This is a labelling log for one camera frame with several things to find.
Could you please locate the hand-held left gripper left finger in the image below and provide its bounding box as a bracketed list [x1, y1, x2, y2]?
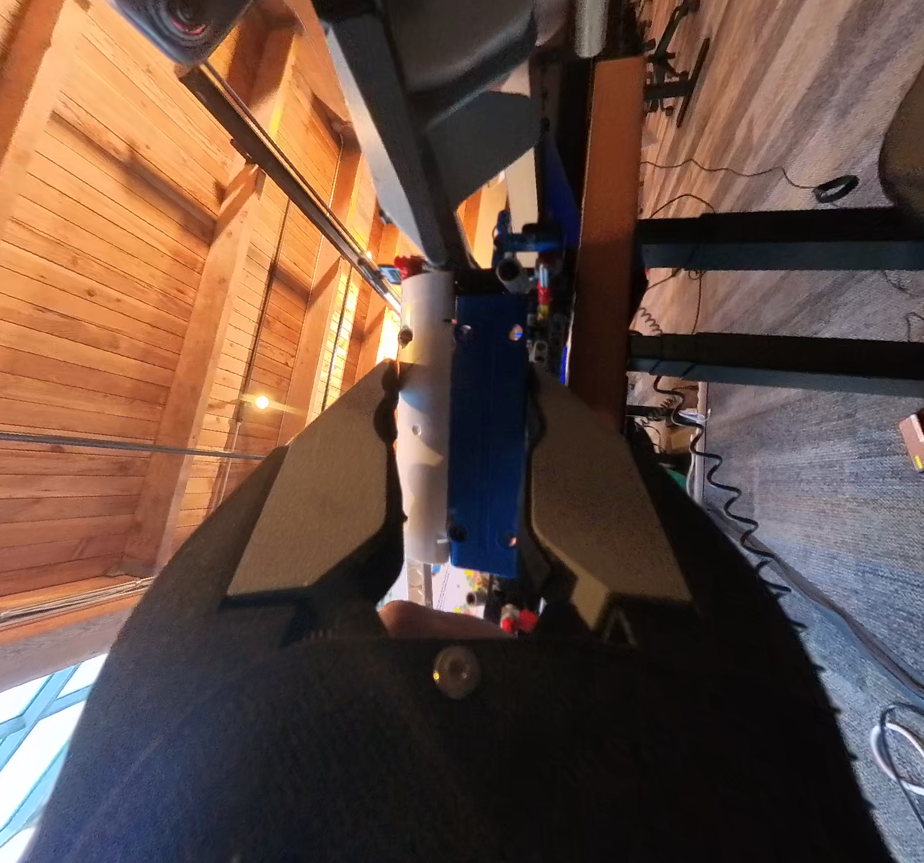
[226, 360, 403, 600]

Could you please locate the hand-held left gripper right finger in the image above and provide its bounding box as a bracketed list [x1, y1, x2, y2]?
[523, 365, 694, 626]

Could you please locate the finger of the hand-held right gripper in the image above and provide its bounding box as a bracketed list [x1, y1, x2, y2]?
[321, 14, 475, 273]

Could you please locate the toy brick car model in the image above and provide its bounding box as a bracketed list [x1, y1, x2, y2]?
[375, 209, 578, 636]

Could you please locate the black desk leg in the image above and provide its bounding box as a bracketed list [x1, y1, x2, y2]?
[635, 209, 924, 272]
[628, 332, 924, 398]

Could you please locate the thin metal rod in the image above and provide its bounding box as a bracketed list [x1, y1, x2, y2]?
[0, 432, 268, 461]

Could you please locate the black office chair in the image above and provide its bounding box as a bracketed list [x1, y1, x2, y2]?
[614, 0, 714, 129]

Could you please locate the brown cardboard box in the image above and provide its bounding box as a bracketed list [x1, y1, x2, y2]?
[898, 408, 924, 474]

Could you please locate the ceiling light rail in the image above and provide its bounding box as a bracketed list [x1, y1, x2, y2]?
[177, 62, 401, 308]

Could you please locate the black coiled cable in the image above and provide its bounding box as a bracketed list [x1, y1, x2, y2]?
[635, 307, 795, 597]

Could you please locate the white cable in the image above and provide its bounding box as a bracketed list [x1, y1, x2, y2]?
[870, 722, 924, 785]

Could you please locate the thin black looped cable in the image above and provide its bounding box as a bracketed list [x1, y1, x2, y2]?
[639, 159, 861, 203]

